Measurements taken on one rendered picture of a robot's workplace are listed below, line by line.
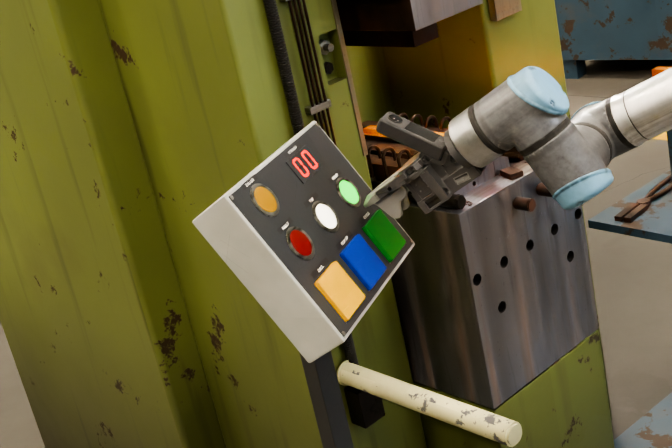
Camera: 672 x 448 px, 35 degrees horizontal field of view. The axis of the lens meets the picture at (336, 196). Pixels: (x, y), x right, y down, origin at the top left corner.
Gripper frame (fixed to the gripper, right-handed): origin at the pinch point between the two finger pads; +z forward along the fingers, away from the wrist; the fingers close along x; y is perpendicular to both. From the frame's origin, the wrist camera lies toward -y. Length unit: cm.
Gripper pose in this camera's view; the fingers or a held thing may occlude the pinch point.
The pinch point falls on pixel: (367, 198)
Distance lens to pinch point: 175.3
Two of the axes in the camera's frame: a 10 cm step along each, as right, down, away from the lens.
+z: -6.8, 5.0, 5.3
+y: 6.3, 7.7, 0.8
